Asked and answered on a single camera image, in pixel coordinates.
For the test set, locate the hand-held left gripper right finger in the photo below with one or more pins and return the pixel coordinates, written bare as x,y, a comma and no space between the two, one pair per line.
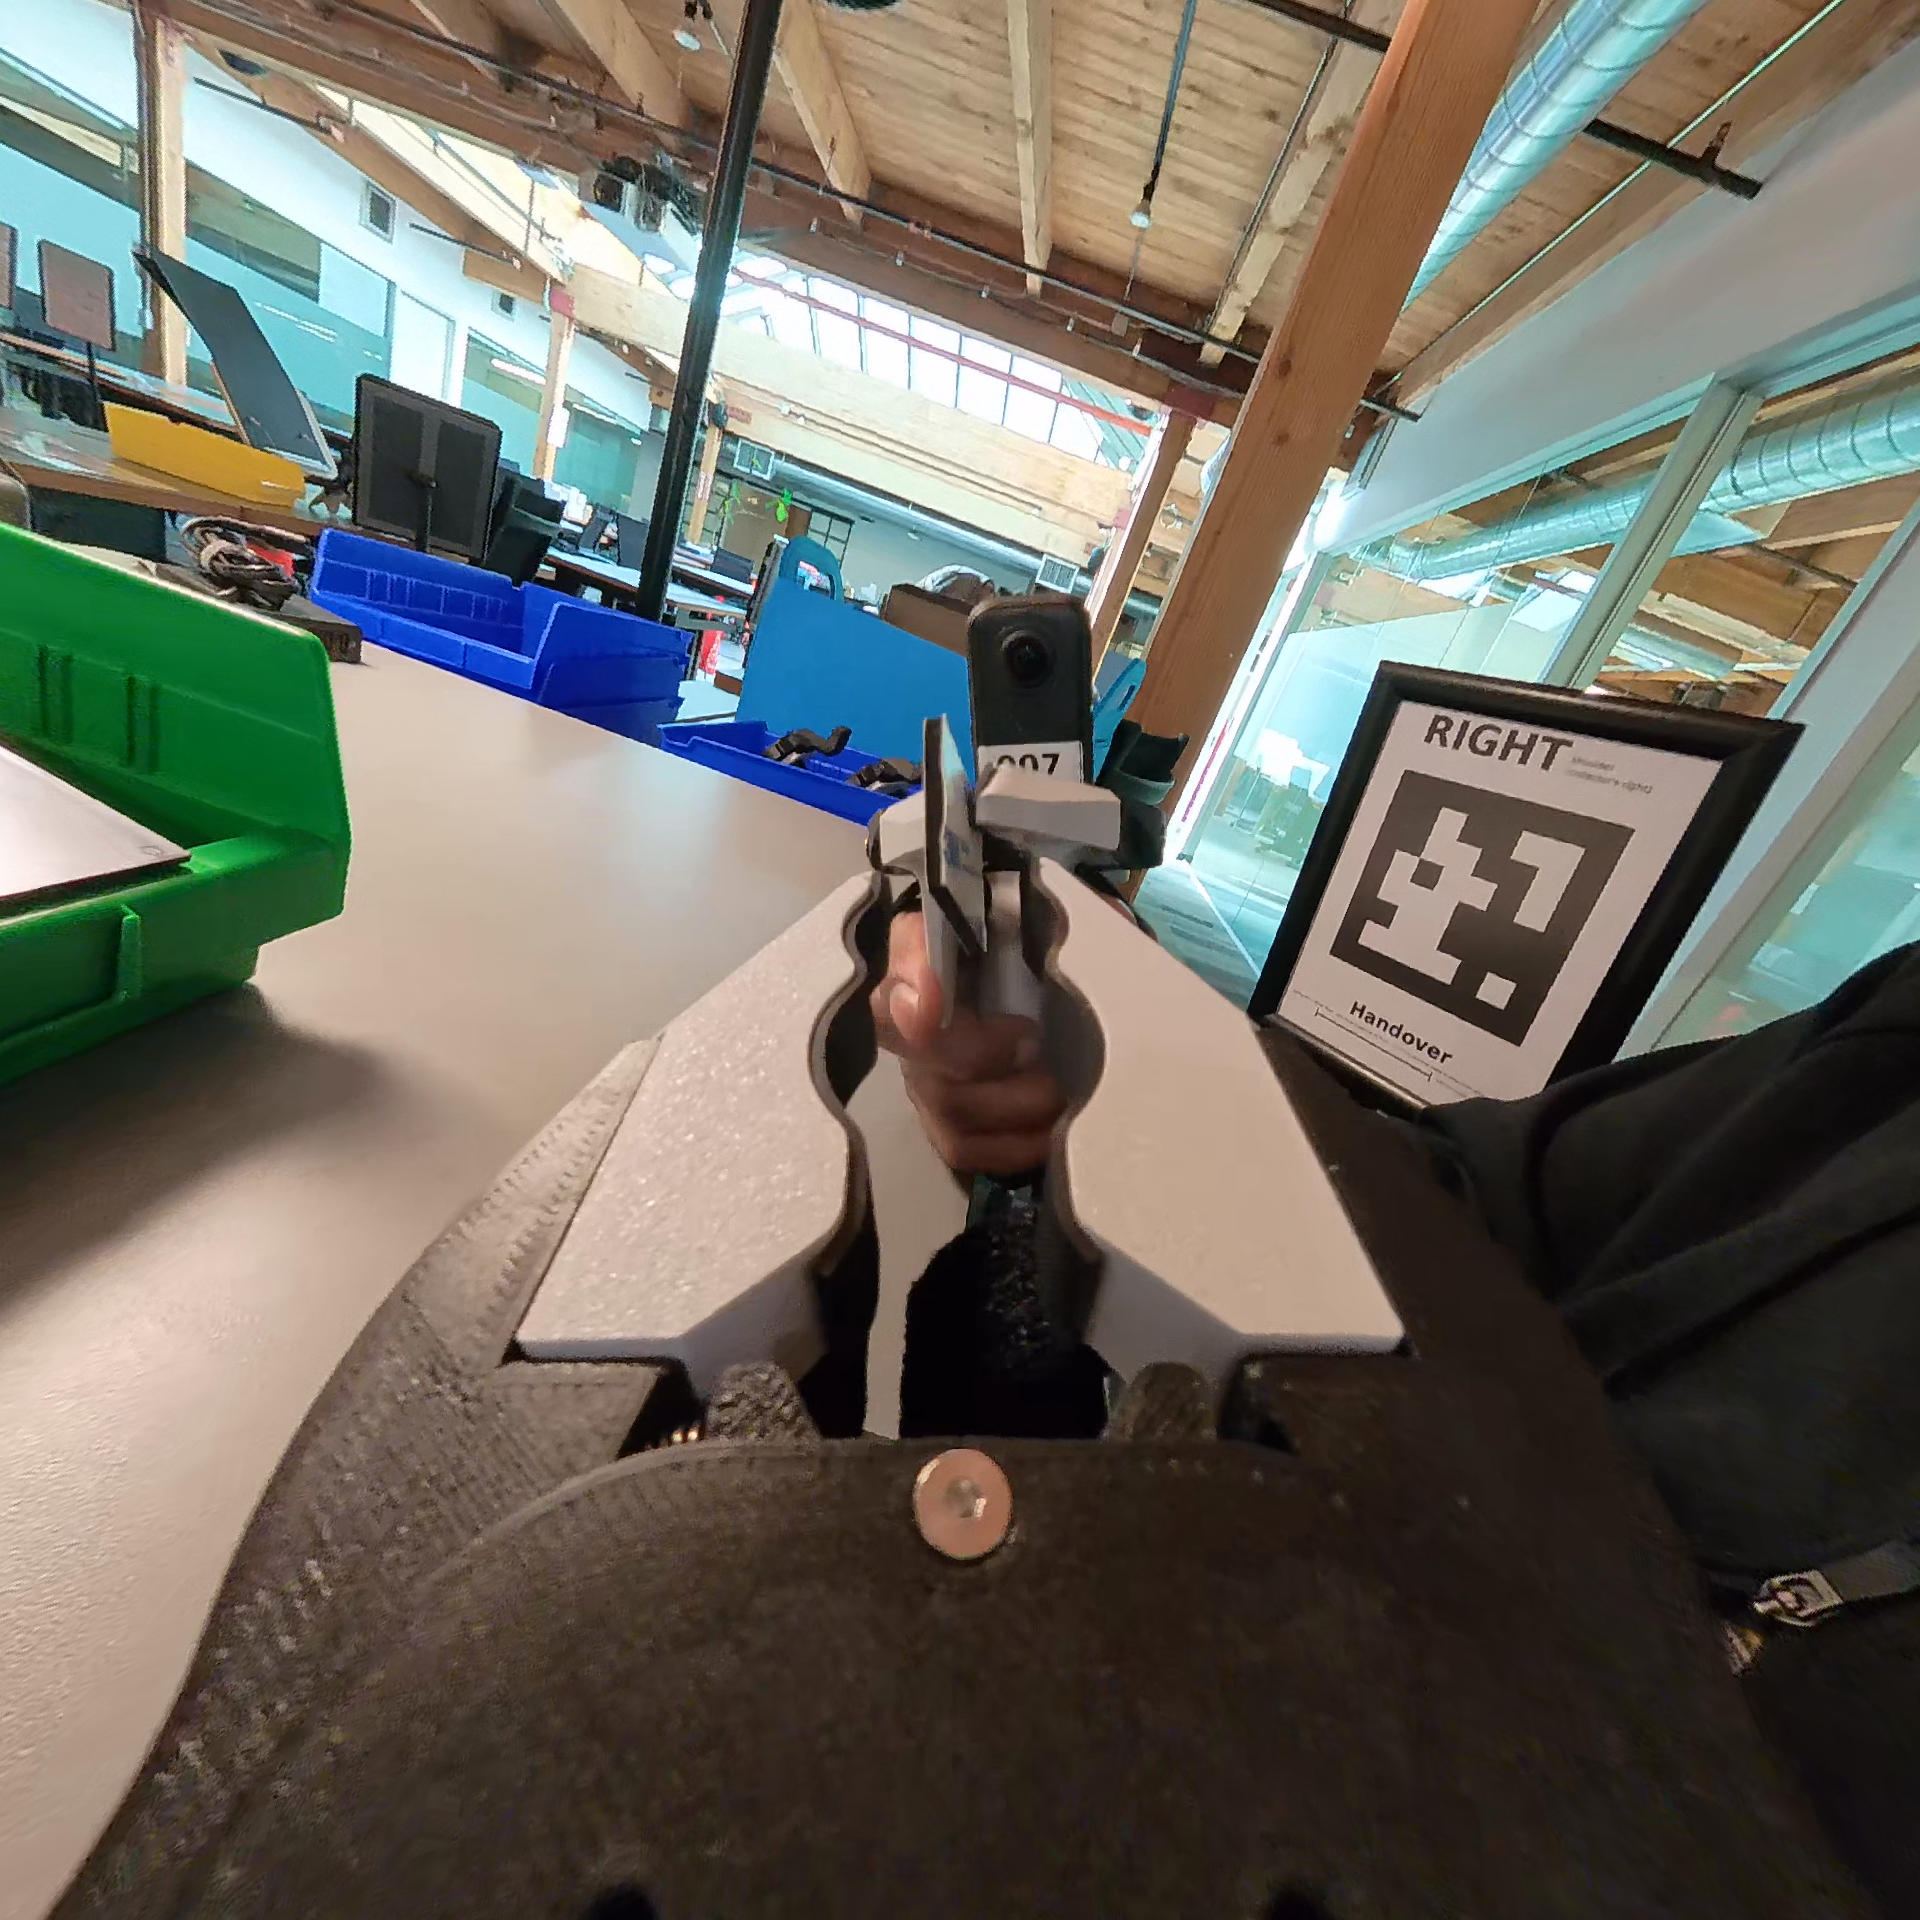
1217,1186

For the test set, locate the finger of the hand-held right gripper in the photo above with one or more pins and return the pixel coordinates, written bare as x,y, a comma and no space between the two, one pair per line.
1050,818
908,839

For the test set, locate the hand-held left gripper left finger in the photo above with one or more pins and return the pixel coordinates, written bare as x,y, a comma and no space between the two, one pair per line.
705,1186

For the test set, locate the thin dark card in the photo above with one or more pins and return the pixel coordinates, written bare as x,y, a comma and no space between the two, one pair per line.
953,839

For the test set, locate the person's right hand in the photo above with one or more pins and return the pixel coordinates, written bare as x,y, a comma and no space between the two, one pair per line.
977,1080

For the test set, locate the blue panel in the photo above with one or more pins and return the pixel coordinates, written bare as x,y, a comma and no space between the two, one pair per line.
839,676

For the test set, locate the blue plastic bin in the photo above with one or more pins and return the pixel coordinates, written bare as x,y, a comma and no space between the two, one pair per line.
751,749
494,639

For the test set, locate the black framed marker sign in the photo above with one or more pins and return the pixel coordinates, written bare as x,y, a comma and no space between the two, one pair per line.
1513,900

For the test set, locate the black floor lamp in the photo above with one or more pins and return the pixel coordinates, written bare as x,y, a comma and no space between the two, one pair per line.
713,299

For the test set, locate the black monitor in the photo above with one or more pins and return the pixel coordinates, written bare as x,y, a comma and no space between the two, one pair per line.
427,464

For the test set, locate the green plastic bin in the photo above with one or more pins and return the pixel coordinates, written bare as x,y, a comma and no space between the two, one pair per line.
181,782

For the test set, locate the black flat sheet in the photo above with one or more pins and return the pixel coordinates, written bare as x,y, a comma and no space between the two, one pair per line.
76,839

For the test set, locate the yellow bin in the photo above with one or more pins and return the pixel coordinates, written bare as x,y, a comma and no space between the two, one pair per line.
203,457

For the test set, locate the tilted black board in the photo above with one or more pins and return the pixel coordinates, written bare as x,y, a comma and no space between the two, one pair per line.
241,369

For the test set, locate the wooden post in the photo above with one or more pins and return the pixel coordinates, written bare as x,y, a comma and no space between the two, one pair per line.
1321,375

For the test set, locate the silver ventilation duct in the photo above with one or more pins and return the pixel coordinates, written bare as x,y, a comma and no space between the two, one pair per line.
1799,457
1528,134

